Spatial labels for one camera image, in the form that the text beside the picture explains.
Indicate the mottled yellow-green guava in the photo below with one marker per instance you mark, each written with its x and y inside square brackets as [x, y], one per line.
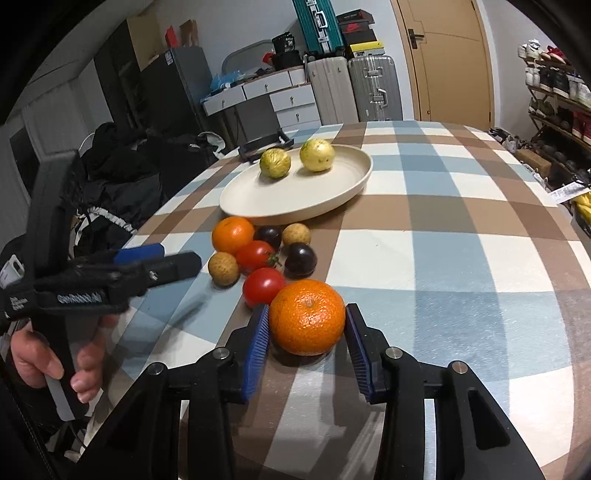
[275, 162]

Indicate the dark tall cabinet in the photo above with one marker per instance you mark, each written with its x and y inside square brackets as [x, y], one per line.
[115, 69]

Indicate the silver suitcase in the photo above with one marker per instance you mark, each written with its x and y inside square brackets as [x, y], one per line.
[374, 87]

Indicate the black orange shoebox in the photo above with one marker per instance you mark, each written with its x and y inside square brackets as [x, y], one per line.
[354, 16]

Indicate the black printed bag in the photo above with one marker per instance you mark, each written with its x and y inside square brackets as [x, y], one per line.
[284, 42]

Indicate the pile of black clothes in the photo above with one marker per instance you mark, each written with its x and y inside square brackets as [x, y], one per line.
[124, 170]

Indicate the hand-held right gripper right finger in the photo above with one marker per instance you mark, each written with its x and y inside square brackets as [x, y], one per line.
[359, 351]

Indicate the black plastic frame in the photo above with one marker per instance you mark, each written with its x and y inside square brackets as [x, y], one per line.
[249, 148]

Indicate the grey arched frame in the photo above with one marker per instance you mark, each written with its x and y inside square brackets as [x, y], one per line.
[244, 48]

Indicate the white suitcase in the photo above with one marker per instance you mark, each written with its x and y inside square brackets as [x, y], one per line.
[330, 92]

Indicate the dark purple plum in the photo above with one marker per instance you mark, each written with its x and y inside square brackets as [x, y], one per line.
[300, 261]
[268, 235]

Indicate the white desk with drawers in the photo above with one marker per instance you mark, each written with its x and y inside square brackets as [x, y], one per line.
[291, 99]

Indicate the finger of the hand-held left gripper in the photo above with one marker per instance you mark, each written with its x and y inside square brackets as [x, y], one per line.
[138, 253]
[175, 267]

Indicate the white paper slip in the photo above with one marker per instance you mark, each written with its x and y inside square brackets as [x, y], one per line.
[565, 191]

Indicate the small orange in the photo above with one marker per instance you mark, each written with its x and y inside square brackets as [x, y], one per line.
[231, 235]

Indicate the red box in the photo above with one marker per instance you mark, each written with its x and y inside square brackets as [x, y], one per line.
[171, 36]

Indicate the red cap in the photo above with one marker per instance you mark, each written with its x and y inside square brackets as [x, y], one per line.
[268, 57]

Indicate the scattered loose shoes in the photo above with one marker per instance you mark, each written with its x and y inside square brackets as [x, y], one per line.
[501, 136]

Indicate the person's left hand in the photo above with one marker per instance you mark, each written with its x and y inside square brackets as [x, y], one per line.
[34, 357]

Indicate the cream round plate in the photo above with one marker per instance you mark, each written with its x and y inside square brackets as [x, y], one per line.
[295, 198]

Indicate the wooden shoe rack with shoes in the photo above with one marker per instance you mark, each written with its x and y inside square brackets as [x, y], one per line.
[554, 78]

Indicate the yellow black shoebox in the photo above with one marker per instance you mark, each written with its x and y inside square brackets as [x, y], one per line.
[365, 49]

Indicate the dark grey refrigerator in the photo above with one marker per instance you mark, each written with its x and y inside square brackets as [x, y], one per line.
[180, 87]

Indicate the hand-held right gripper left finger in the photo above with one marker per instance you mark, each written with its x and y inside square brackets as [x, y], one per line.
[256, 350]

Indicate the smooth yellow-green guava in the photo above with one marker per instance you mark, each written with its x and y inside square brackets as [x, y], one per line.
[317, 155]

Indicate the person's left forearm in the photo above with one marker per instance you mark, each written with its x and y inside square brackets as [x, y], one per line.
[23, 429]

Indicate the cardboard box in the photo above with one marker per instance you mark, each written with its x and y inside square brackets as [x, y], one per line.
[533, 160]

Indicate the blue plastic bag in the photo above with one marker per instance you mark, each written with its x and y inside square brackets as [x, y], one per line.
[226, 81]

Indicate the teal suitcase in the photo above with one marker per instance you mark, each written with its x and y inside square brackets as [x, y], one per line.
[318, 23]

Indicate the wooden door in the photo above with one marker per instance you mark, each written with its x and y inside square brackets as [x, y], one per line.
[448, 69]

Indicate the large orange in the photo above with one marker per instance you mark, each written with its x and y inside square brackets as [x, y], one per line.
[307, 318]

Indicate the brown cardboard piece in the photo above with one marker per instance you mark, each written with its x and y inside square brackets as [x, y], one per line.
[188, 32]

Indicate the red shoebox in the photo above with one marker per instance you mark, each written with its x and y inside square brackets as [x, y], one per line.
[356, 27]

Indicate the yellow plastic bag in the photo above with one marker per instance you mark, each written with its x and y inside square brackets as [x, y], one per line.
[584, 203]

